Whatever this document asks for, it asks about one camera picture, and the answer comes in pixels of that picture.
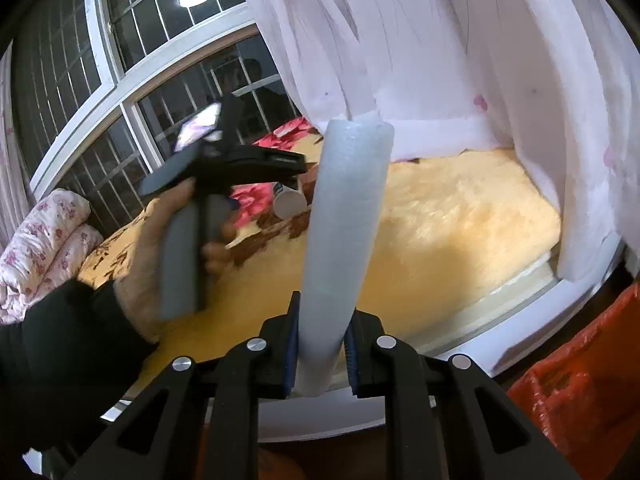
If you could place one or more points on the white bed frame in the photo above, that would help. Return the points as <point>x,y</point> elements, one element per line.
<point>525,320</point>

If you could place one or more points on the white cylindrical container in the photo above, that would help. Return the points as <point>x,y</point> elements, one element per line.
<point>290,202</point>

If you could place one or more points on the person's left forearm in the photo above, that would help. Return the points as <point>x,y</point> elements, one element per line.
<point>60,375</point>

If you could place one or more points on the person's left hand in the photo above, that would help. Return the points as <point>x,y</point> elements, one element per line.
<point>142,270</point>

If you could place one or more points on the yellow plush blanket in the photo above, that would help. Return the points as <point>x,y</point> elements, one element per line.
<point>450,240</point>

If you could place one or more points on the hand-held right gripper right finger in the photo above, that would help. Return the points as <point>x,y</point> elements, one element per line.
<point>352,360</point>

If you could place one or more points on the white foam tube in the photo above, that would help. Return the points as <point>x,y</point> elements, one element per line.
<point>345,235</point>

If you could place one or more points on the pink floral quilt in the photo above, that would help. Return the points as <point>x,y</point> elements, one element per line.
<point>45,270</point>
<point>55,215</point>

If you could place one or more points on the white barred window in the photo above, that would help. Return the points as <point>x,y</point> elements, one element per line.
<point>125,70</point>

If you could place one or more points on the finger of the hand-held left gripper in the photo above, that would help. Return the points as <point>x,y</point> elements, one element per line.
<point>282,162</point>

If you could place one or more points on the orange plastic bag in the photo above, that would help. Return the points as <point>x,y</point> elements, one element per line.
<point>590,390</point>

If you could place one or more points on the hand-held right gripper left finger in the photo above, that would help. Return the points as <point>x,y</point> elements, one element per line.
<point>289,360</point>

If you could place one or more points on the white sheer curtain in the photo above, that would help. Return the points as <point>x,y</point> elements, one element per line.
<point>475,60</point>

